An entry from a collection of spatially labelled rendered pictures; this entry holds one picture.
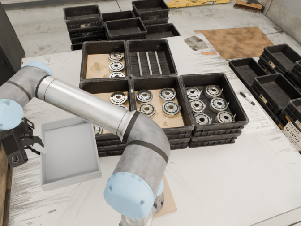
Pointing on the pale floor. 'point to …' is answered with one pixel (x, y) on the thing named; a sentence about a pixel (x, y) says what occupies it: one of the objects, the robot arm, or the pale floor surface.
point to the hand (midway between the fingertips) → (42, 154)
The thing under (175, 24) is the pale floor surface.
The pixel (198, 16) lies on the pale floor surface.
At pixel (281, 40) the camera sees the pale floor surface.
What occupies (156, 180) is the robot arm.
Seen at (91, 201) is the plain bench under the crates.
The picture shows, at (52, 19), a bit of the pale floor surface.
